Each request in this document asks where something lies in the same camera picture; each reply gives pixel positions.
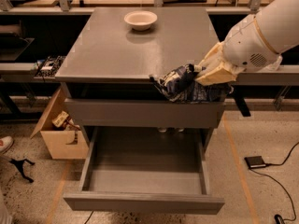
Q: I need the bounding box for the grey drawer cabinet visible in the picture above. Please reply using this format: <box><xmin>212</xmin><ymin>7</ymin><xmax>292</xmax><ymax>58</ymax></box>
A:
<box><xmin>55</xmin><ymin>7</ymin><xmax>218</xmax><ymax>144</ymax></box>

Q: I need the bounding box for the yellow item in box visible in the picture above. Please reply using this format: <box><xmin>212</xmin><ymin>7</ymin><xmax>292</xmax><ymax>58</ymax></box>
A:
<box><xmin>52</xmin><ymin>111</ymin><xmax>69</xmax><ymax>128</ymax></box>

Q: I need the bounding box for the white and red shoe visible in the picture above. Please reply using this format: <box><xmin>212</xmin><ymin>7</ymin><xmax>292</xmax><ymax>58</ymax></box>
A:
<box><xmin>0</xmin><ymin>136</ymin><xmax>14</xmax><ymax>153</ymax></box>

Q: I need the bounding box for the black tripod stand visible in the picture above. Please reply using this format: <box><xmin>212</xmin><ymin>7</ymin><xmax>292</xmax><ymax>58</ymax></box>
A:
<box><xmin>9</xmin><ymin>159</ymin><xmax>34</xmax><ymax>183</ymax></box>

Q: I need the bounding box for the open grey middle drawer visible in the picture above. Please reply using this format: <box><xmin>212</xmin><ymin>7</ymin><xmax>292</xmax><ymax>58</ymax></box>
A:
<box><xmin>64</xmin><ymin>127</ymin><xmax>224</xmax><ymax>215</ymax></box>

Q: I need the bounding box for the blue chip bag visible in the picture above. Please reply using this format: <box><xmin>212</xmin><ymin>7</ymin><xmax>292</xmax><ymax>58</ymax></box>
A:
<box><xmin>149</xmin><ymin>63</ymin><xmax>233</xmax><ymax>103</ymax></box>

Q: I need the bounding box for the black patterned device on shelf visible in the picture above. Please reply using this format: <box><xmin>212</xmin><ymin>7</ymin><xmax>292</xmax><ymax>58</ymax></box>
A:
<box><xmin>36</xmin><ymin>56</ymin><xmax>64</xmax><ymax>77</ymax></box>

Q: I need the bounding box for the closed grey top drawer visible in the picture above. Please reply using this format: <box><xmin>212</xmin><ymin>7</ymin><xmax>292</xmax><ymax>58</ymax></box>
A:
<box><xmin>64</xmin><ymin>98</ymin><xmax>224</xmax><ymax>128</ymax></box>

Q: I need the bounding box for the white paper bowl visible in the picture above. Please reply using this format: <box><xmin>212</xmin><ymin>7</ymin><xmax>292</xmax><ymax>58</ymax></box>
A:
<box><xmin>124</xmin><ymin>10</ymin><xmax>158</xmax><ymax>31</ymax></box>

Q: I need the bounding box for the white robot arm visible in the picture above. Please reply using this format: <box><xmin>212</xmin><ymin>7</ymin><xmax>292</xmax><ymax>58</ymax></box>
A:
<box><xmin>195</xmin><ymin>0</ymin><xmax>299</xmax><ymax>86</ymax></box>

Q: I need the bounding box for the black foot pedal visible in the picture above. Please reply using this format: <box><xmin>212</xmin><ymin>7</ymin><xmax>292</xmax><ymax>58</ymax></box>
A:
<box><xmin>244</xmin><ymin>156</ymin><xmax>266</xmax><ymax>169</ymax></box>

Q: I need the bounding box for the cardboard box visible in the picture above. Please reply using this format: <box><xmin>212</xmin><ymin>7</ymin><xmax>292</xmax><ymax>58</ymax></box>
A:
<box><xmin>30</xmin><ymin>88</ymin><xmax>89</xmax><ymax>160</ymax></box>

